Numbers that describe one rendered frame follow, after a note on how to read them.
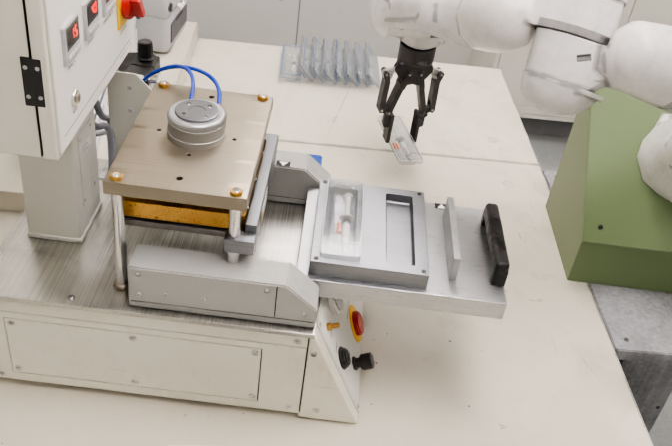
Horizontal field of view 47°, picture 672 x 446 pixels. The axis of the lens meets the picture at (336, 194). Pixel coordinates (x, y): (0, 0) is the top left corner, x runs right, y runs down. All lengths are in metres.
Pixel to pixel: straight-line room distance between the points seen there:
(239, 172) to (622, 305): 0.82
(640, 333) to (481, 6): 0.66
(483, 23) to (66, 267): 0.69
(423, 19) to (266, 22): 2.40
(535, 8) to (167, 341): 0.69
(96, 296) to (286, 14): 2.67
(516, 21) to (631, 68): 0.18
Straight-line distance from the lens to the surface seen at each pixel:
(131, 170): 1.01
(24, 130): 0.96
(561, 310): 1.48
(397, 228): 1.17
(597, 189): 1.51
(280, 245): 1.18
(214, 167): 1.02
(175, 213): 1.04
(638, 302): 1.57
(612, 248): 1.52
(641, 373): 1.85
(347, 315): 1.24
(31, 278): 1.14
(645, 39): 1.10
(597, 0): 1.14
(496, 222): 1.18
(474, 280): 1.12
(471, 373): 1.30
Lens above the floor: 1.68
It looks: 35 degrees down
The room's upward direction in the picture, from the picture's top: 8 degrees clockwise
